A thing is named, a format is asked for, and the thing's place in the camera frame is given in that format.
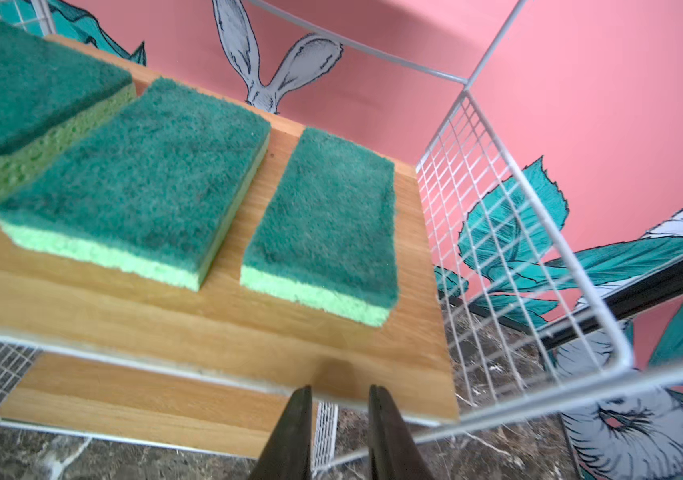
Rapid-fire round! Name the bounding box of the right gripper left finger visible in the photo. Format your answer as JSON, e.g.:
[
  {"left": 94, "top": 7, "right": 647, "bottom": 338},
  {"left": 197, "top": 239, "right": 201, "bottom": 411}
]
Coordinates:
[{"left": 247, "top": 385, "right": 313, "bottom": 480}]

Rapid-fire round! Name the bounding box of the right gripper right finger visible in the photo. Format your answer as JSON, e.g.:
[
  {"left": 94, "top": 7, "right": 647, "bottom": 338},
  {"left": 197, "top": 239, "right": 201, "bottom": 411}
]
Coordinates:
[{"left": 367, "top": 385, "right": 433, "bottom": 480}]

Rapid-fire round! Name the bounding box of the white wire three-tier shelf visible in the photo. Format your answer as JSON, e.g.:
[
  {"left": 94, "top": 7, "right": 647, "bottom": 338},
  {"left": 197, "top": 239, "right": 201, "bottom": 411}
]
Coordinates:
[{"left": 0, "top": 0, "right": 683, "bottom": 475}]

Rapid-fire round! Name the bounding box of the green sponge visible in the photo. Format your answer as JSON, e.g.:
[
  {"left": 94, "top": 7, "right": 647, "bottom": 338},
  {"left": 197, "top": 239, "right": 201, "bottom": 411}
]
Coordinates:
[
  {"left": 0, "top": 21, "right": 136, "bottom": 202},
  {"left": 0, "top": 78, "right": 271, "bottom": 291},
  {"left": 240, "top": 128, "right": 399, "bottom": 327}
]

